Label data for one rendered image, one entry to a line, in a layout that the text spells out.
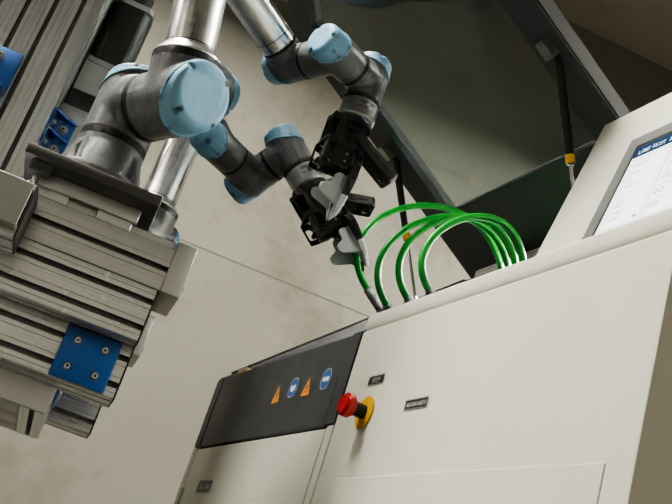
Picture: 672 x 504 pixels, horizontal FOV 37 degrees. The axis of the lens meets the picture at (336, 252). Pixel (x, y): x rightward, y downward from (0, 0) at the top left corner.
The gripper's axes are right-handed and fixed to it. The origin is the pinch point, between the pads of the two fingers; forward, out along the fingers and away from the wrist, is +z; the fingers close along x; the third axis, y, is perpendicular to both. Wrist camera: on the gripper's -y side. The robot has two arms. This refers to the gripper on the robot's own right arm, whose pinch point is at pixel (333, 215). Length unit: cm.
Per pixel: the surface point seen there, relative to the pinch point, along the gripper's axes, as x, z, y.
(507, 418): 71, 46, -3
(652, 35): -149, -224, -170
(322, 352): 8.9, 28.5, -3.0
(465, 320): 55, 31, -3
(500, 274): 61, 25, -3
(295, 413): 5.6, 39.5, -3.0
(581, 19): -165, -224, -142
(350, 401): 35, 42, 1
